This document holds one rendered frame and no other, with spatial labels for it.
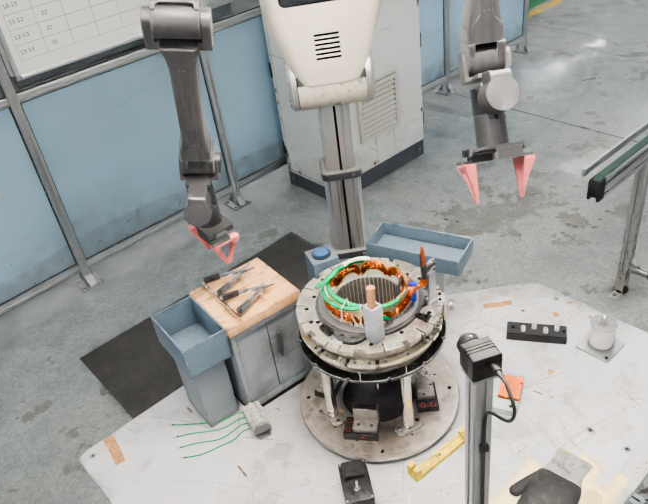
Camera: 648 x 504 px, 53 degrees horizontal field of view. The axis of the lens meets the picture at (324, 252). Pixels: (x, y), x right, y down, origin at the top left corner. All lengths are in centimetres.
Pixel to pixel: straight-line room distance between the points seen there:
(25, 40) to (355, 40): 194
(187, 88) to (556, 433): 108
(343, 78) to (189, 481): 100
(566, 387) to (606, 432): 15
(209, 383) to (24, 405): 170
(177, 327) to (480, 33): 96
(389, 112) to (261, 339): 258
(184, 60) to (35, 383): 233
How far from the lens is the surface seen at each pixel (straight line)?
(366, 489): 145
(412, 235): 172
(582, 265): 337
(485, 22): 120
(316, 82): 161
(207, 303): 157
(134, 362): 311
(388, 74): 388
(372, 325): 130
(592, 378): 173
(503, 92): 114
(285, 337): 160
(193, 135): 130
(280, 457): 158
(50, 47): 327
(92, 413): 299
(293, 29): 157
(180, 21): 110
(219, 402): 164
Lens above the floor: 202
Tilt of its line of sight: 35 degrees down
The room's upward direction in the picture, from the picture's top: 9 degrees counter-clockwise
